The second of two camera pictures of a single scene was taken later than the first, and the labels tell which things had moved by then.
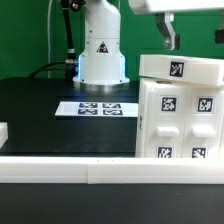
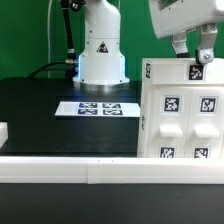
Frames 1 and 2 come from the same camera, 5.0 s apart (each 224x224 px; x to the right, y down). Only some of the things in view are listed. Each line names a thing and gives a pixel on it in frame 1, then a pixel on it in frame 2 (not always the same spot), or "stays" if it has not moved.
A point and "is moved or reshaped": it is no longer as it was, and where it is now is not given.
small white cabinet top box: x=207 y=71 is moved or reshaped
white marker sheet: x=98 y=108 stays
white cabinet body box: x=179 y=120 stays
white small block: x=164 y=120 stays
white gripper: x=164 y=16 -> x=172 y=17
